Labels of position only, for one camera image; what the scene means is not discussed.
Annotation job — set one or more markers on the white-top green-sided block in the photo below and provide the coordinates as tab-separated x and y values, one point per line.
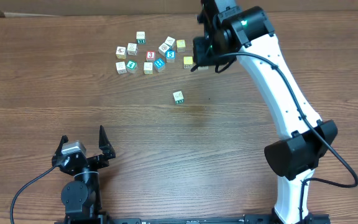
203	68

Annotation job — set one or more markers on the green letter R block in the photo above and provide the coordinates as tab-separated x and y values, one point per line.
140	37

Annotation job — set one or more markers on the plain wooden picture block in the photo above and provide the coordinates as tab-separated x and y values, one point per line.
163	49

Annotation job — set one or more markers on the blue number 5 block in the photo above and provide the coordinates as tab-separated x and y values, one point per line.
170	56

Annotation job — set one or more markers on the white-top wooden block rear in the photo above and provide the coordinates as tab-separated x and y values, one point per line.
171	42

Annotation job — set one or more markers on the white block red drawing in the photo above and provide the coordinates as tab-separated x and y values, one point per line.
178	97

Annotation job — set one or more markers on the yellow-top wooden block rear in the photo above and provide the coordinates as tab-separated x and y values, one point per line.
181	45

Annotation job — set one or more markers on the leaf picture wooden block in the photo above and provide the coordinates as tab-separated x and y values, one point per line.
132	49

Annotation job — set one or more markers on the butterfly picture wooden block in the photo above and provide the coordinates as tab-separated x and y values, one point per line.
121	67

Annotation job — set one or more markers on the red number 3 block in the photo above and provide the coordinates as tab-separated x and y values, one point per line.
150	56

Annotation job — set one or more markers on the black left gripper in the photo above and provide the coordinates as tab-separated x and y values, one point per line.
89	160

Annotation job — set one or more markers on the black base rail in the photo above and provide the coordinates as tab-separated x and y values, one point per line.
197	220

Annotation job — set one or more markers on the green number 4 block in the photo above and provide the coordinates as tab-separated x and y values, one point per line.
131	66

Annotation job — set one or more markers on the cardboard back panel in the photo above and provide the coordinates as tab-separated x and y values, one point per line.
122	7

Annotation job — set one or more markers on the yellow-top letter P block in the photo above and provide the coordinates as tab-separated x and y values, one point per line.
187	62

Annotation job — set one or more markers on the yellow-framed blue picture block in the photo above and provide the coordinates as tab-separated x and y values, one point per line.
148	68

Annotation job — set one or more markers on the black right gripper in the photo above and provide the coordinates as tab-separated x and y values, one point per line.
199	55

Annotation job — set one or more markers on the yellow-sided boot picture block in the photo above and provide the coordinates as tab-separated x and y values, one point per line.
121	52

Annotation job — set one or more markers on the blue-top wooden block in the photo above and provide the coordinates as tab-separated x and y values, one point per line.
159	64

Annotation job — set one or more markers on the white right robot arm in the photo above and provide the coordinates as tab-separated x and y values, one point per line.
248	37

